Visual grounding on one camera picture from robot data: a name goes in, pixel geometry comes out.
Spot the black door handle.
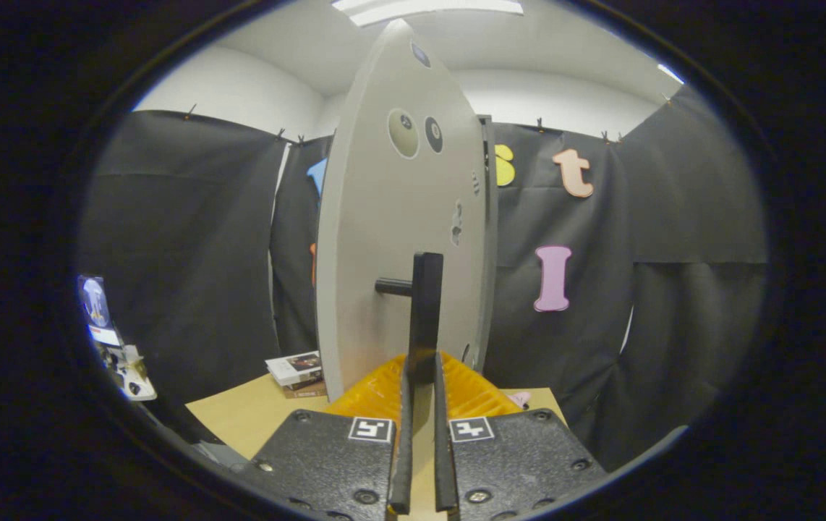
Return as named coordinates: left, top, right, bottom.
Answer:
left=375, top=252, right=445, bottom=442

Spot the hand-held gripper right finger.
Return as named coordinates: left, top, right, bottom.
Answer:
left=433, top=352, right=609, bottom=521

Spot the white magazine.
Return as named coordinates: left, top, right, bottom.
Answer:
left=265, top=351, right=323, bottom=386

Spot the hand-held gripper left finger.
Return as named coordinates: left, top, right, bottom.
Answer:
left=236, top=353, right=414, bottom=521

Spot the beige shoe cabinet door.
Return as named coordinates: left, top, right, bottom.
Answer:
left=315, top=20, right=490, bottom=402

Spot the long ceiling light panel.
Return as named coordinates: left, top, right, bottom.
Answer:
left=331, top=0, right=524, bottom=27

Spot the white plastic object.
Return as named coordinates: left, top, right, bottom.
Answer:
left=98, top=344, right=157, bottom=402

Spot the black backdrop cloth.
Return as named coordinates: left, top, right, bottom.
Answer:
left=77, top=83, right=768, bottom=471

